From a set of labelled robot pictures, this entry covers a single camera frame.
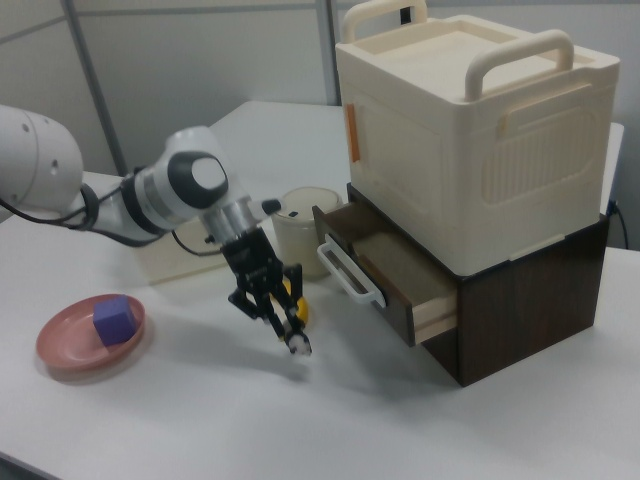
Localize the pink round plate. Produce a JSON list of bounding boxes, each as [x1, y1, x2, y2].
[[35, 293, 147, 372]]

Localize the dark brown wooden cabinet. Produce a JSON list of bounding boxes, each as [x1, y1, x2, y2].
[[347, 182, 612, 387]]

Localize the cream plastic open bin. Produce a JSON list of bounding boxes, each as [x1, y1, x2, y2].
[[134, 219, 236, 286]]

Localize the brown drawer with white handle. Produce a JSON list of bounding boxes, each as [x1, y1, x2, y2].
[[312, 202, 459, 348]]

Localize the yellow toy banana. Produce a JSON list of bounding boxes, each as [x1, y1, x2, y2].
[[269, 282, 312, 331]]

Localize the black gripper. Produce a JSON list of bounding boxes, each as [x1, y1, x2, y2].
[[218, 227, 307, 343]]

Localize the orange tape strip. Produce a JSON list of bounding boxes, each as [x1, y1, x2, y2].
[[345, 103, 364, 164]]

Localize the purple foam cube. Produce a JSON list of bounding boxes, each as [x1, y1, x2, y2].
[[93, 294, 137, 347]]

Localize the black wall cable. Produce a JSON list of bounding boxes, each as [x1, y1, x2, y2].
[[606, 199, 629, 251]]

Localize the cream plastic storage box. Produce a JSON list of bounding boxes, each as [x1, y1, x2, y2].
[[333, 0, 622, 275]]

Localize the small cream lidded trash can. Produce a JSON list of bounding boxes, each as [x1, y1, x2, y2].
[[272, 185, 345, 280]]

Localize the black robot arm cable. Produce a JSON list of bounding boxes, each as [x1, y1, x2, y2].
[[0, 183, 226, 257]]

